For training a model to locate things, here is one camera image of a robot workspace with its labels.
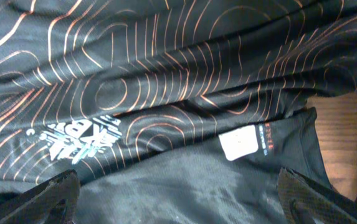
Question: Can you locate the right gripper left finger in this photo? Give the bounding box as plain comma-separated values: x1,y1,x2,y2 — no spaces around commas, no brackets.
0,169,80,224

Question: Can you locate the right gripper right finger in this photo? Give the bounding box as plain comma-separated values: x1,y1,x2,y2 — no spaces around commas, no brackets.
277,168,357,223

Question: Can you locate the black orange-patterned jersey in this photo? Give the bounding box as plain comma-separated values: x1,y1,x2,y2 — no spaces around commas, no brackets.
0,0,357,223

